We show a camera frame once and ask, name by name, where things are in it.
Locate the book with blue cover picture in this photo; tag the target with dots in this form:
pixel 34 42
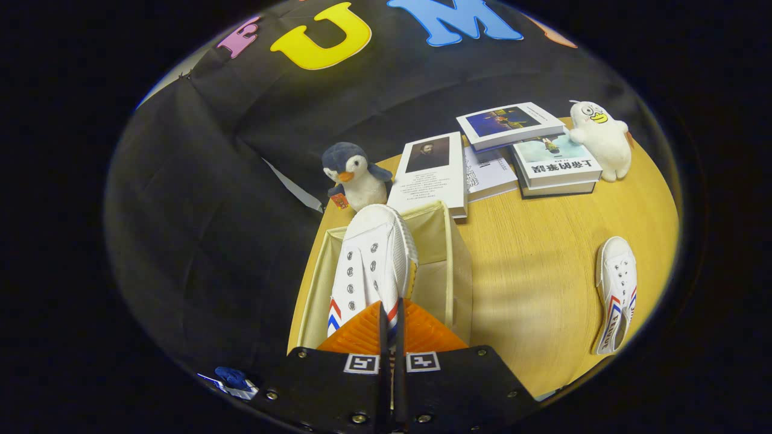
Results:
pixel 512 123

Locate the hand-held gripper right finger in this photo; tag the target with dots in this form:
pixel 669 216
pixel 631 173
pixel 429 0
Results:
pixel 400 346

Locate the thick white book, pale picture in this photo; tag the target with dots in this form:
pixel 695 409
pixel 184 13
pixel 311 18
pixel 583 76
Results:
pixel 555 166

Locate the white duck plush toy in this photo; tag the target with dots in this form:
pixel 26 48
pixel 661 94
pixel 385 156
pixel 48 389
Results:
pixel 603 147

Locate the white book with portrait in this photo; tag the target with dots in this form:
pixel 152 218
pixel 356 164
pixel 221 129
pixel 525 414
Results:
pixel 431 187

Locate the grey penguin plush toy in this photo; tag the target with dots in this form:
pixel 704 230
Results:
pixel 359 181

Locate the beige fabric storage box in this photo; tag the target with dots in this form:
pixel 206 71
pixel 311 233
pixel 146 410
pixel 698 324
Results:
pixel 431 265

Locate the white canvas shoe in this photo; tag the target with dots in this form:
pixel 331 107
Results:
pixel 615 277
pixel 371 259

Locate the blue and white object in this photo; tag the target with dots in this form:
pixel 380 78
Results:
pixel 232 378

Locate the black backdrop cloth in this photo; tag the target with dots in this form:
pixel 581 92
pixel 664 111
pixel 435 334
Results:
pixel 211 181

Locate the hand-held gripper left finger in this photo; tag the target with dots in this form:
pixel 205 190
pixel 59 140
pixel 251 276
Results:
pixel 383 346

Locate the thin white text-covered book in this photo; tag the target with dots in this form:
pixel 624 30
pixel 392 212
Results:
pixel 488 175

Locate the dark-covered book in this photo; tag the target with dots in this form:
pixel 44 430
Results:
pixel 558 191

